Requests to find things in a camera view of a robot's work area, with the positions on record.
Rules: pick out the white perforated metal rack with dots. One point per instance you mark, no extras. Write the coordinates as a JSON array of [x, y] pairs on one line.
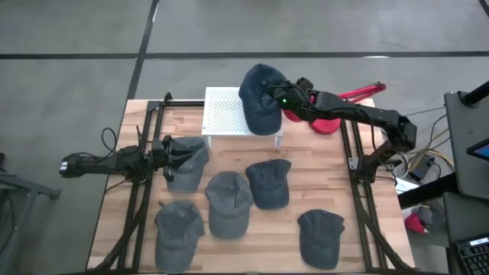
[[221, 110]]

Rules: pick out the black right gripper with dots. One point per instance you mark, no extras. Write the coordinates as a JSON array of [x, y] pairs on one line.
[[292, 100]]

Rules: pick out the navy baseball cap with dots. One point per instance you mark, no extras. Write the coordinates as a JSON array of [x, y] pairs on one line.
[[260, 110], [321, 238], [269, 187]]

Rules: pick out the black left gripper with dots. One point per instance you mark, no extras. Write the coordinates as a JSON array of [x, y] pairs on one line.
[[168, 158]]

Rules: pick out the white paper sheet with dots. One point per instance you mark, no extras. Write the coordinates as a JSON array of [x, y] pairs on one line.
[[405, 186]]

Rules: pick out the black desk beam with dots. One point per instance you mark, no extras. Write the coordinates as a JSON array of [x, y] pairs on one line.
[[428, 191]]

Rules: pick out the grey side desk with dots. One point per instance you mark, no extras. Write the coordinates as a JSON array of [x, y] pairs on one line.
[[466, 126]]

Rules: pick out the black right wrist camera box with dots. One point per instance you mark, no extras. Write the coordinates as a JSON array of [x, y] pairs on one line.
[[305, 85]]

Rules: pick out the black keyboard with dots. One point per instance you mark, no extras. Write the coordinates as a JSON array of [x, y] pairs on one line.
[[475, 257]]

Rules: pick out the grey metal stand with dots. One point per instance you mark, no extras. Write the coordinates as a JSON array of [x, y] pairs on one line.
[[23, 191]]

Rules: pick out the black pole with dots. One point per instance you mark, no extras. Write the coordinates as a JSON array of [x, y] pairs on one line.
[[475, 95]]

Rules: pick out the red cloth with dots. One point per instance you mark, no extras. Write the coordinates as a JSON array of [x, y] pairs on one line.
[[415, 224]]

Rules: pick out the black power adapter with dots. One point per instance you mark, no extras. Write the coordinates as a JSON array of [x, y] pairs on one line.
[[422, 168]]

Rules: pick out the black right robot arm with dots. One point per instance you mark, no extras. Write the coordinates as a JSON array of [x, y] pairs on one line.
[[382, 116]]

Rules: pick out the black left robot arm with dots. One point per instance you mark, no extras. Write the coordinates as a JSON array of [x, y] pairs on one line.
[[95, 162]]

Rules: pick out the grey baseball cap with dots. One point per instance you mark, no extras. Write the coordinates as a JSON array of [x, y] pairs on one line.
[[187, 177], [229, 206], [177, 237]]

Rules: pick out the tablet screen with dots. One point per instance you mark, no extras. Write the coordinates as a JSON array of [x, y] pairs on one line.
[[480, 149]]

